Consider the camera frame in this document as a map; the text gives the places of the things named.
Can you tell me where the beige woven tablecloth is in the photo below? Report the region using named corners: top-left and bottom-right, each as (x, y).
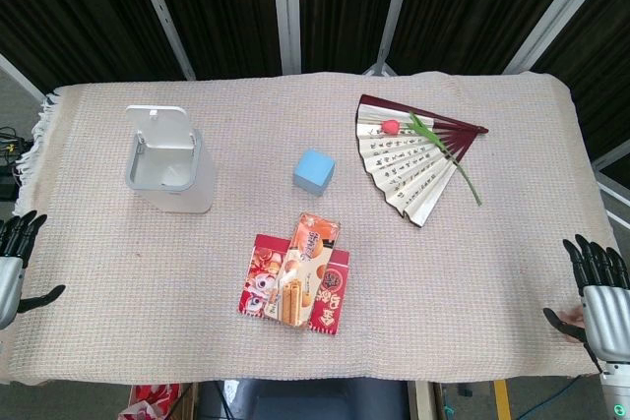
top-left (0, 70), bottom-right (619, 387)

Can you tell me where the orange egg roll snack box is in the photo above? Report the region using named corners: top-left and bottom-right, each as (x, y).
top-left (264, 211), bottom-right (343, 329)

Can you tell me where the black cable bundle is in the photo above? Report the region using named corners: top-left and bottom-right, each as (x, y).
top-left (0, 127), bottom-right (31, 200)

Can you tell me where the light blue cube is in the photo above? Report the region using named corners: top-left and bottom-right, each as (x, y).
top-left (292, 148), bottom-right (338, 196)

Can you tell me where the red spiral notebook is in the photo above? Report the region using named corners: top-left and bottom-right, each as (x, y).
top-left (237, 233), bottom-right (350, 337)

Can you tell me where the red patterned plastic bag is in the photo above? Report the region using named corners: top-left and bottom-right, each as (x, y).
top-left (128, 383), bottom-right (183, 420)

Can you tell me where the blue cable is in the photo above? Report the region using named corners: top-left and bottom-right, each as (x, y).
top-left (511, 380), bottom-right (599, 416)

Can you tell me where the artificial red tulip flower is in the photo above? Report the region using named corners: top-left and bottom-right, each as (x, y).
top-left (381, 111), bottom-right (483, 208)

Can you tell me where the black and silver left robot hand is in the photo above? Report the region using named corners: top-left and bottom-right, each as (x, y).
top-left (0, 210), bottom-right (67, 330)

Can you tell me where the dark robot base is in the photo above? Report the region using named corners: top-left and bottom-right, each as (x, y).
top-left (196, 378), bottom-right (410, 420)

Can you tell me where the white metal frame post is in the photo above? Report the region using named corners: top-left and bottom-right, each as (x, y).
top-left (126, 0), bottom-right (196, 81)
top-left (504, 0), bottom-right (619, 75)
top-left (363, 0), bottom-right (418, 77)
top-left (270, 0), bottom-right (302, 76)
top-left (0, 53), bottom-right (45, 101)

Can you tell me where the white lidded trash bin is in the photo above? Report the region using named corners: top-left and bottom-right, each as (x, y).
top-left (125, 128), bottom-right (219, 214)

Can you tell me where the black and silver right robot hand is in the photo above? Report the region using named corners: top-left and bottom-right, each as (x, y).
top-left (542, 234), bottom-right (630, 366)

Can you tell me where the paper folding fan with calligraphy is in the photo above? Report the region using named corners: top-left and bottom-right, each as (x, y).
top-left (354, 93), bottom-right (490, 229)

